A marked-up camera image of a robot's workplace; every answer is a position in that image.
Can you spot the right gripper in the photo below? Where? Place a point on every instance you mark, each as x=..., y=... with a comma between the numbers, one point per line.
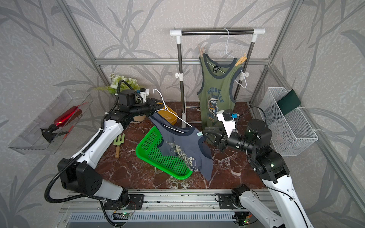
x=219, y=141

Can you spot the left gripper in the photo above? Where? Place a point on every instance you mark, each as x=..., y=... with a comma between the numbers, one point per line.
x=152, y=107

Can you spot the white wire hanger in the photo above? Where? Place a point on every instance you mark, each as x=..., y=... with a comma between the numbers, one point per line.
x=243, y=75
x=165, y=107

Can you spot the navy blue tank top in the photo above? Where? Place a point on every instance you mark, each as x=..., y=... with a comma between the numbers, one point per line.
x=185, y=144

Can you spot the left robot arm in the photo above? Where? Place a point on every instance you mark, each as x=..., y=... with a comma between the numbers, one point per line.
x=78, y=173

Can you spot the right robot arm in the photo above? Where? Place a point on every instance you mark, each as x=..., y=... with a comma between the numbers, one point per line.
x=270, y=167

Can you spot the green tank top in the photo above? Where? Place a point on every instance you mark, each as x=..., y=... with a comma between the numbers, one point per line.
x=216, y=93

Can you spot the yellow plastic tray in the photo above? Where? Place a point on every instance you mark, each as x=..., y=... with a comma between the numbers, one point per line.
x=167, y=116

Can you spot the potted artificial flower plant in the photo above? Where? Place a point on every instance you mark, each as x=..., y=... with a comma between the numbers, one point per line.
x=120, y=83

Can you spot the green plastic basket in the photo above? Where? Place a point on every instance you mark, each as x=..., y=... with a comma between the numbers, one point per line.
x=148, y=151

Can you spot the green garden fork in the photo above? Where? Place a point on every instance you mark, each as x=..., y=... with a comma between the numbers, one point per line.
x=117, y=142

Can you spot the wooden clothespin left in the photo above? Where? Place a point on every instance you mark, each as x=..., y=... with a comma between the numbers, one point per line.
x=201, y=50

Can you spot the wooden clothespin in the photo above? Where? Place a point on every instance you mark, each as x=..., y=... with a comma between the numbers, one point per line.
x=241, y=60
x=201, y=50

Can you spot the metal clothes rack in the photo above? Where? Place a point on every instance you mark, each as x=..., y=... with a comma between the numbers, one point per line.
x=178, y=33

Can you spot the wooden clothespin right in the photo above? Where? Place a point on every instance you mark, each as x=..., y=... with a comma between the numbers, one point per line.
x=241, y=60

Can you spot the red spray bottle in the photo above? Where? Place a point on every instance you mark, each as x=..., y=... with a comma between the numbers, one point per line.
x=65, y=118

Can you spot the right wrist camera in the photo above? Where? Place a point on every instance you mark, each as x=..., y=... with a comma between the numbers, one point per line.
x=228, y=118

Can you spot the white wire mesh basket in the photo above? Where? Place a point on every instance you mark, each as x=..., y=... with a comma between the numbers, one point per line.
x=291, y=132

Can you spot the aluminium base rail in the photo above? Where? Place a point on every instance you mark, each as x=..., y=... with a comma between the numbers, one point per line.
x=159, y=200

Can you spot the clear plastic wall shelf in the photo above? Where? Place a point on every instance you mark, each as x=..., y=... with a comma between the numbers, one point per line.
x=31, y=141

